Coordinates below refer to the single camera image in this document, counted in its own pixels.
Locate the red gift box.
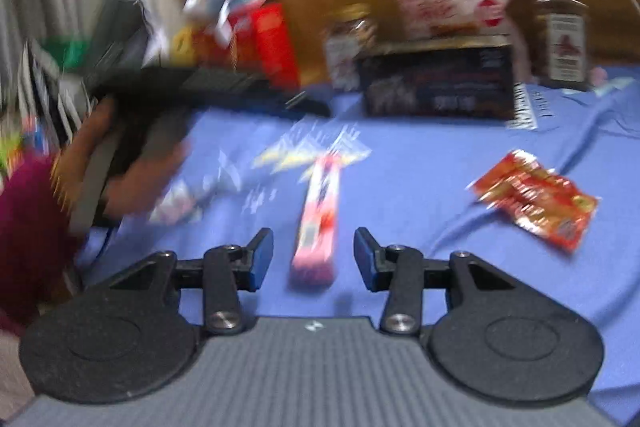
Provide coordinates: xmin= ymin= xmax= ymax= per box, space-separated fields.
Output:
xmin=192 ymin=2 xmax=301 ymax=90

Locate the brown padded headboard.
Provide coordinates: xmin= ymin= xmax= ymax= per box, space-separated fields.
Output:
xmin=510 ymin=0 xmax=640 ymax=68

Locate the pink carton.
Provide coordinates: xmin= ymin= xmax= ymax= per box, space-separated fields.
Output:
xmin=290 ymin=154 xmax=343 ymax=288

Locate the red foil snack packet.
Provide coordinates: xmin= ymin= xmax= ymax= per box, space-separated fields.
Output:
xmin=467 ymin=149 xmax=601 ymax=253

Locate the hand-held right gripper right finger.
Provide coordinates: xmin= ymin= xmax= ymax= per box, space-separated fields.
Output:
xmin=353 ymin=227 xmax=521 ymax=335

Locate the clear jar of dark nuts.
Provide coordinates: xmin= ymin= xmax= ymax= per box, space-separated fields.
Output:
xmin=520 ymin=0 xmax=593 ymax=92

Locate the blue printed bed sheet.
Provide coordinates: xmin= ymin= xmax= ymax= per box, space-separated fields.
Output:
xmin=75 ymin=64 xmax=640 ymax=427

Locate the clear jar of pale nuts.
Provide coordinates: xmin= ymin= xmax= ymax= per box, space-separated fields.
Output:
xmin=324 ymin=4 xmax=378 ymax=92

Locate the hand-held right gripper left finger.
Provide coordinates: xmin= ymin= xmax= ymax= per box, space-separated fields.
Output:
xmin=107 ymin=227 xmax=275 ymax=335

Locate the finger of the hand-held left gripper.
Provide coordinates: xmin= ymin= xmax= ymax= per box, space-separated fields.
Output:
xmin=240 ymin=91 xmax=332 ymax=118

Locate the person's left hand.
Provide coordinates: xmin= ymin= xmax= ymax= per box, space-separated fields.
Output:
xmin=52 ymin=99 xmax=193 ymax=225

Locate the green box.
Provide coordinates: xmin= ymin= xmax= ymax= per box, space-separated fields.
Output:
xmin=37 ymin=36 xmax=93 ymax=70

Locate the person's left forearm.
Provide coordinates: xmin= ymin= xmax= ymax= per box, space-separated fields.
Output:
xmin=0 ymin=154 xmax=88 ymax=335

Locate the yellow duck plush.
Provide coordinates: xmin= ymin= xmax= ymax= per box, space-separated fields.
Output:
xmin=172 ymin=27 xmax=201 ymax=58

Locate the black printed box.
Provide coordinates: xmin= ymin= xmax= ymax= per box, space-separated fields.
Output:
xmin=356 ymin=34 xmax=518 ymax=120

